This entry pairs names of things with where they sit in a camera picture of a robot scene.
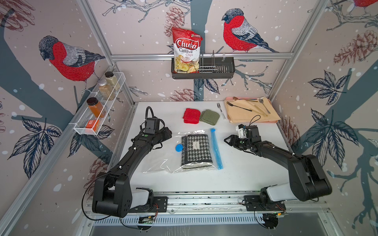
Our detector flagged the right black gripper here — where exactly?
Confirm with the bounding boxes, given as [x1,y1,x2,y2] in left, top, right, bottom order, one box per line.
[223,135,251,150]

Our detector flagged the olive green knitted scarf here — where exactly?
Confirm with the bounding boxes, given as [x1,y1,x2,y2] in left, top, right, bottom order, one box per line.
[199,109,220,126]

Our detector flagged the red knitted scarf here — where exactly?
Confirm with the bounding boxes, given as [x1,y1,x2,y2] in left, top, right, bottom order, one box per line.
[183,108,201,124]

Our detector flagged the black white houndstooth scarf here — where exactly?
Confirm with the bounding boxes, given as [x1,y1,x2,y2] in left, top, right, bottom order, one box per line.
[181,134,213,165]

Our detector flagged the clear plastic vacuum bag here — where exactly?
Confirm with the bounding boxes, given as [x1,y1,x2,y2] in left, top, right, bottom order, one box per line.
[142,128,223,174]

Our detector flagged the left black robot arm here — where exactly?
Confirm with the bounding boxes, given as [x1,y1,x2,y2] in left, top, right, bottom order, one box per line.
[92,127,172,218]

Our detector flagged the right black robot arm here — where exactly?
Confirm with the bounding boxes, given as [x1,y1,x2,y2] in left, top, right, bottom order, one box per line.
[224,135,332,207]

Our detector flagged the blue vacuum bag valve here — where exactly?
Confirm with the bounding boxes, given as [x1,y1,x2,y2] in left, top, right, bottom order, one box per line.
[175,144,184,152]

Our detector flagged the red Chuba chips bag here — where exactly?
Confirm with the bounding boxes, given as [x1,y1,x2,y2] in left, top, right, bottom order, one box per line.
[172,28,203,74]

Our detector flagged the black fork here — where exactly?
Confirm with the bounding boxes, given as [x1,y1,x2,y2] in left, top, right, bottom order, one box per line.
[226,101,253,112]

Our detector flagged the beige cloth napkin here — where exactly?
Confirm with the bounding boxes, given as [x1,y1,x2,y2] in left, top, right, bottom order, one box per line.
[224,97,281,124]

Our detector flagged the beige tongs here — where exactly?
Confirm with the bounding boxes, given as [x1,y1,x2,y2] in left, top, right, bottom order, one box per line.
[246,100,268,117]

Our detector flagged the gold spoon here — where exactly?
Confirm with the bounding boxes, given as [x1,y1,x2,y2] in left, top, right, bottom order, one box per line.
[233,96,259,102]

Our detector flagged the pink tray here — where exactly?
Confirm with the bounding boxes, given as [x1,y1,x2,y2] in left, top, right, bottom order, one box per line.
[224,97,264,102]

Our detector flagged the silver spoon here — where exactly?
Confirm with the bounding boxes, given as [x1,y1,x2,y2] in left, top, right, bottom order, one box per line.
[258,98,271,114]

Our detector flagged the small orange box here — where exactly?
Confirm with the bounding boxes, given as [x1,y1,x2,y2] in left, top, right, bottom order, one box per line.
[85,119,100,132]

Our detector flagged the orange spice jar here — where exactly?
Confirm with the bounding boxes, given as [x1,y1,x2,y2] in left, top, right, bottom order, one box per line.
[86,97,106,118]

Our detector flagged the beige spice jar middle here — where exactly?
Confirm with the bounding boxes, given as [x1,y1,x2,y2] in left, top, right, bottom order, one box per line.
[97,79,115,100]

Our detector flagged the beige spice jar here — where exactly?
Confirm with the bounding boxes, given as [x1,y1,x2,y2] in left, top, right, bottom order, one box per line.
[97,79,115,100]
[105,71,121,90]

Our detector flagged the beige spice jar rear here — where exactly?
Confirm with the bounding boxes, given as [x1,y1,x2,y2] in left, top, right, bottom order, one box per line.
[105,71,121,90]

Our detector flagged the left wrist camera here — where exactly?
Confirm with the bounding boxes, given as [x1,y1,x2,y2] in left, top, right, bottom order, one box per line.
[144,117,160,135]

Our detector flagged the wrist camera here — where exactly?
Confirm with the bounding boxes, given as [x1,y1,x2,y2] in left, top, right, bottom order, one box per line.
[236,124,261,142]
[144,117,160,135]

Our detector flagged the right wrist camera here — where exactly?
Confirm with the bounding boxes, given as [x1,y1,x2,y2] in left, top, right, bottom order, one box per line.
[236,124,261,142]

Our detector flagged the white handled fork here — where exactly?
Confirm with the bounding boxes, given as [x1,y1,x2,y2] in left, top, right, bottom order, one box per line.
[217,103,226,120]

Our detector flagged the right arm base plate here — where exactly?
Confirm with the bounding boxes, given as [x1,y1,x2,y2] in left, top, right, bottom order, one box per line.
[242,195,286,212]

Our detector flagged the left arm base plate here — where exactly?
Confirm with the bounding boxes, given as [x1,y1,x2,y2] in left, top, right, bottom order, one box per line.
[129,196,168,213]

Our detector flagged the clear acrylic wall shelf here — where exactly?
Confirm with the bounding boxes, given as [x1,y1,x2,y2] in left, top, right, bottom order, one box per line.
[74,72,126,139]

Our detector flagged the black wall basket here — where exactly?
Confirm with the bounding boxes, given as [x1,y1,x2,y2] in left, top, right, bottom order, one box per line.
[171,57,235,80]

